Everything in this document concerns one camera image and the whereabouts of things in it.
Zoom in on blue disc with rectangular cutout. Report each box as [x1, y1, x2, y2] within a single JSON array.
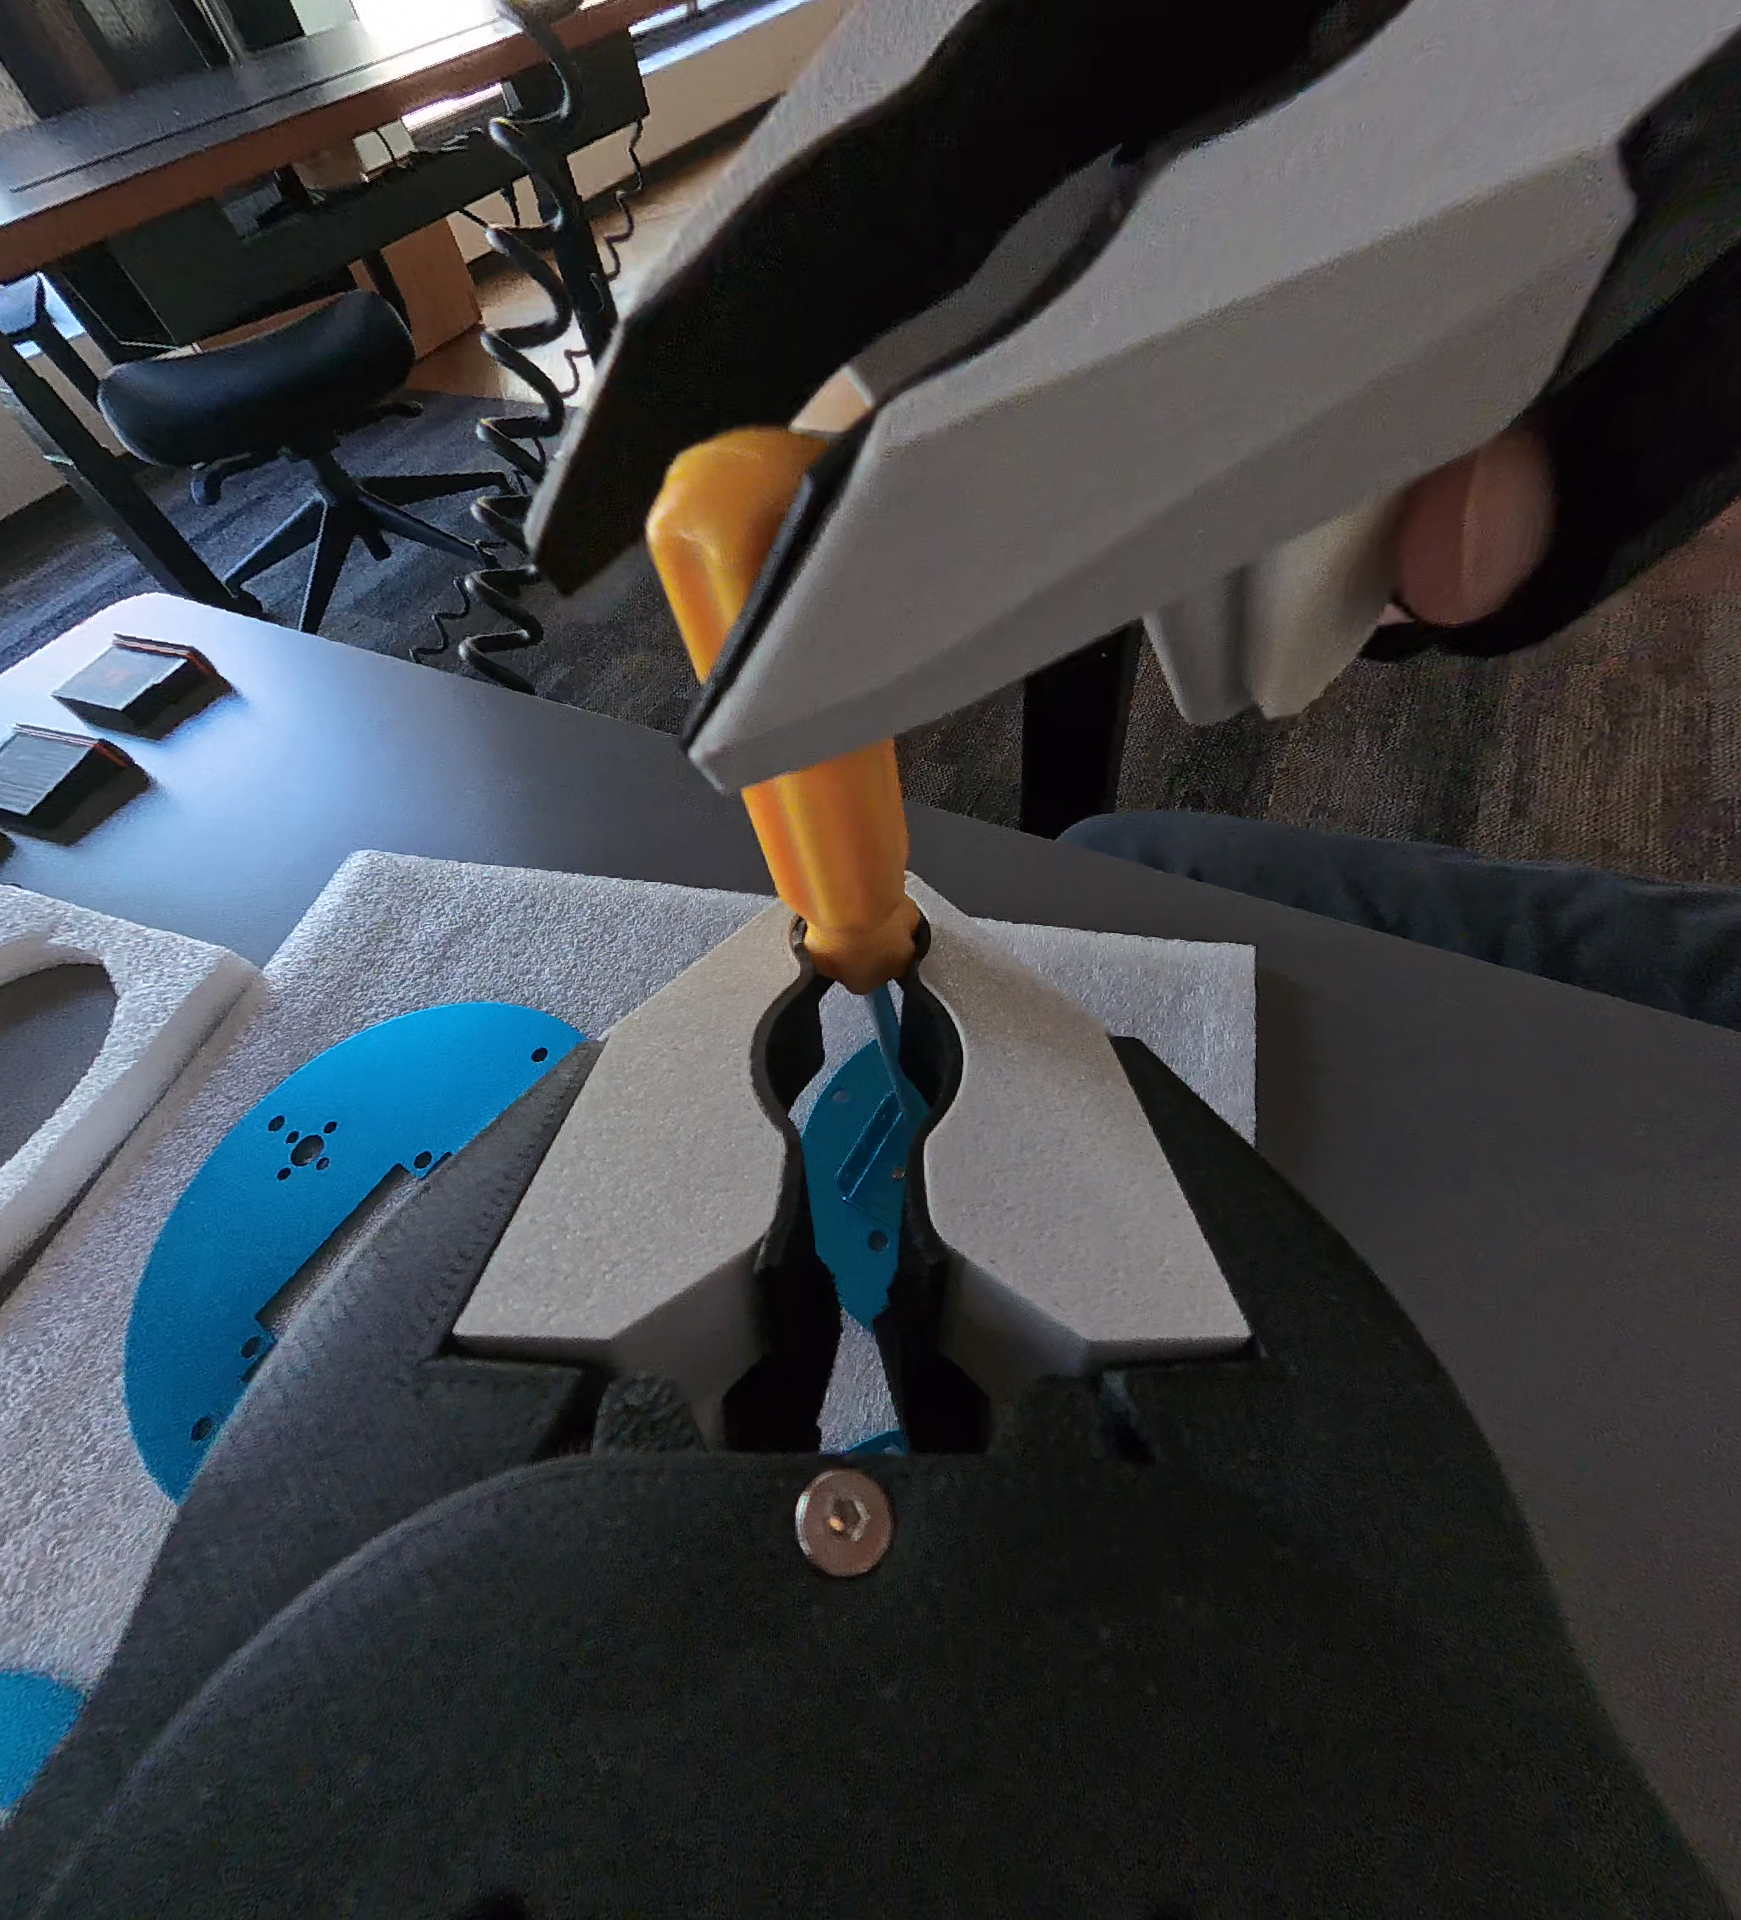
[[125, 1001, 593, 1503]]

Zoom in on blue metal bracket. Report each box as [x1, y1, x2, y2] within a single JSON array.
[[832, 1049, 921, 1209]]

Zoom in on dark pants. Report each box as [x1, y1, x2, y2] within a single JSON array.
[[1056, 810, 1741, 1051]]

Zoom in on black desk leg frame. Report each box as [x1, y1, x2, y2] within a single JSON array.
[[1021, 630, 1146, 839]]

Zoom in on black shelving unit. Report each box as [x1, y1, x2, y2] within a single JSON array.
[[0, 0, 302, 144]]

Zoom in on person's right hand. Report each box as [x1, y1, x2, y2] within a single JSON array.
[[1393, 427, 1562, 632]]

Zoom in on blue perforated mounting disc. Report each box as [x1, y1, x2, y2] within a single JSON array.
[[794, 1034, 916, 1322]]

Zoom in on small black box red trim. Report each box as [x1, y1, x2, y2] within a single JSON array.
[[53, 637, 230, 736], [0, 723, 153, 839]]

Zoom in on white foam frame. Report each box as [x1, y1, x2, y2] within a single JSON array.
[[0, 882, 265, 1357]]

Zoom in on thick black coiled cable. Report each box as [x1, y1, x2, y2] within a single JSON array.
[[458, 0, 618, 693]]

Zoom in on yellow handled screwdriver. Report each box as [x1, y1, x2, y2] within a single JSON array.
[[646, 427, 938, 1123]]

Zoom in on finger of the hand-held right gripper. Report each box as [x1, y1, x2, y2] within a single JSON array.
[[525, 0, 1412, 597], [681, 0, 1741, 796]]

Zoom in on white foam sheet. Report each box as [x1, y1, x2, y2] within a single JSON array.
[[0, 847, 1258, 1920]]

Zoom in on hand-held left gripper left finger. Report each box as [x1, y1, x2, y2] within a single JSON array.
[[454, 896, 830, 1454]]

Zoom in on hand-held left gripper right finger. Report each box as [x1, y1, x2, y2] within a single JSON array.
[[883, 876, 1254, 1454]]

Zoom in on black saddle stool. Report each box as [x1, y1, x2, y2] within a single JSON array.
[[101, 289, 542, 632]]

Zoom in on small brown cardboard box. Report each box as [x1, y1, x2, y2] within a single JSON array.
[[358, 225, 486, 361]]

